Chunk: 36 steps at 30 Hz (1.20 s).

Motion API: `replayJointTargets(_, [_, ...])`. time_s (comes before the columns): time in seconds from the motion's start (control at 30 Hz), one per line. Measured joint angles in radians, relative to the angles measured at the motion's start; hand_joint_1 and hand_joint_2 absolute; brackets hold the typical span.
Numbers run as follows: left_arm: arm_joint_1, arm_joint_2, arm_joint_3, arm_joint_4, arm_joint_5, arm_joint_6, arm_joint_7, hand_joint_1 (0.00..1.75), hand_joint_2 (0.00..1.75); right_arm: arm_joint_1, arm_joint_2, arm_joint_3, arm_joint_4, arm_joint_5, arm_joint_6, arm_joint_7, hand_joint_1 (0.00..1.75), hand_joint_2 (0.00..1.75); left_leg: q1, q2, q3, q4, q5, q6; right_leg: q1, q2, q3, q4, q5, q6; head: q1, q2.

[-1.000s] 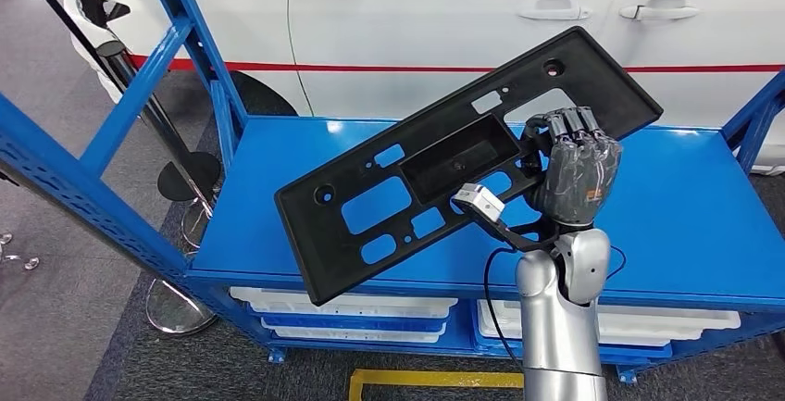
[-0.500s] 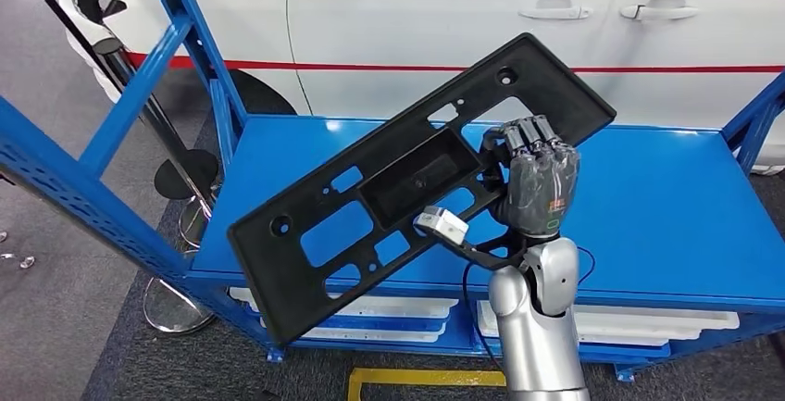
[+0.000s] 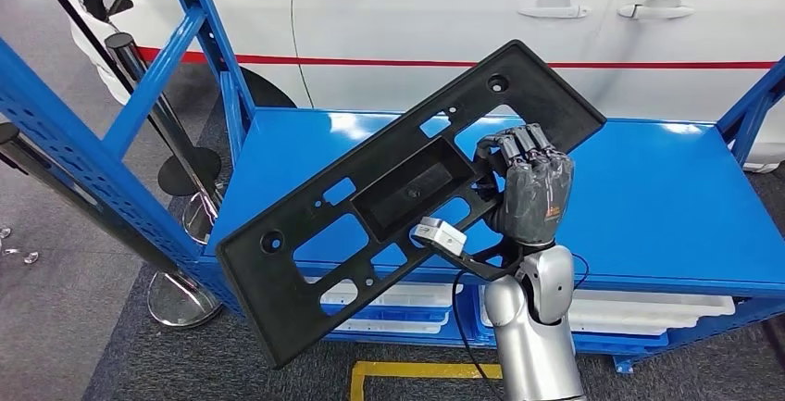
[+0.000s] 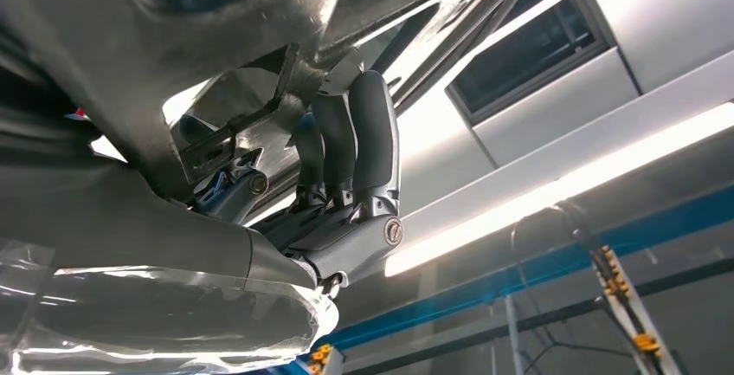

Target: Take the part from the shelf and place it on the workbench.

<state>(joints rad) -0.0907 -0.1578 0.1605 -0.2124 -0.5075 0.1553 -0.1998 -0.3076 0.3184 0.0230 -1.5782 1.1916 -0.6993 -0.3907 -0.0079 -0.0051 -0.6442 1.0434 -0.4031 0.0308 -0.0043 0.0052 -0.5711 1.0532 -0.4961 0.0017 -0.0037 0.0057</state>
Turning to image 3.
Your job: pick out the white car with red stripe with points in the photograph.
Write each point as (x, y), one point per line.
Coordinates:
(398, 12)

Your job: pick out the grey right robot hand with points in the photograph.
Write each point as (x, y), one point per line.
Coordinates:
(536, 196)

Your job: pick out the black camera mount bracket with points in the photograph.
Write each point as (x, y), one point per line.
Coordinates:
(484, 268)

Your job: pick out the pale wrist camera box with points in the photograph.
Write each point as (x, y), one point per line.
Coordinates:
(438, 235)

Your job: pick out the thin black pole stand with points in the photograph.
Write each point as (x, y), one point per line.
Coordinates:
(190, 171)

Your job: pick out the blue metal shelf rack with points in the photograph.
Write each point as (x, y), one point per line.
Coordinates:
(644, 202)

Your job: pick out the yellow floor tape square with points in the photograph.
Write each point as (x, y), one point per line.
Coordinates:
(398, 369)

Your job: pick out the black plastic plate frame part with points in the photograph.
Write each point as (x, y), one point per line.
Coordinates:
(276, 312)

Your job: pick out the chrome stanchion post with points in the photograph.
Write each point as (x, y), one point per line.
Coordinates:
(184, 303)
(132, 67)

